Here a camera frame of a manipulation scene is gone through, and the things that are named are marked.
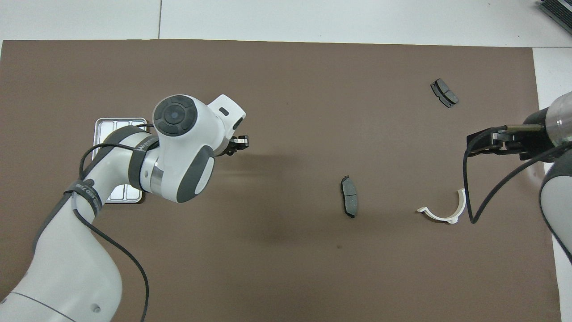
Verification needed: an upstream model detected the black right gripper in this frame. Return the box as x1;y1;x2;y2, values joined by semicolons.
466;110;559;160

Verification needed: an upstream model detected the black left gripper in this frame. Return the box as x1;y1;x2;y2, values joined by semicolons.
222;134;249;156

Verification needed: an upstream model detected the silver metal tray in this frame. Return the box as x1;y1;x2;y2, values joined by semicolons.
92;118;148;204

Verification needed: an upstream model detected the dark two-piece brake pad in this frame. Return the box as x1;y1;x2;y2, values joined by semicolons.
430;78;459;109

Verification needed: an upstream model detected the brown table mat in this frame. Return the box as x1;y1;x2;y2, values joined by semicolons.
0;39;561;322

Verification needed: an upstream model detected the grey curved brake pad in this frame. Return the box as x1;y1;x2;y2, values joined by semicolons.
341;175;358;219

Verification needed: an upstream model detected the grey ridged device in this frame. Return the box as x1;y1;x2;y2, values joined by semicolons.
538;0;572;24

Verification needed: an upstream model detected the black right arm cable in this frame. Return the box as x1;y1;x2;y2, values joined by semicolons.
463;125;572;224

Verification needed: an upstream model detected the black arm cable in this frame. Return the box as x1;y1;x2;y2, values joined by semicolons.
463;125;572;224
71;123;158;322

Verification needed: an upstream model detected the white semicircular plastic bracket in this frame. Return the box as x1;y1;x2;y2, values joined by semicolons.
416;188;467;224

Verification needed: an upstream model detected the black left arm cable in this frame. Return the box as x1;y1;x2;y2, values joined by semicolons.
71;123;158;322

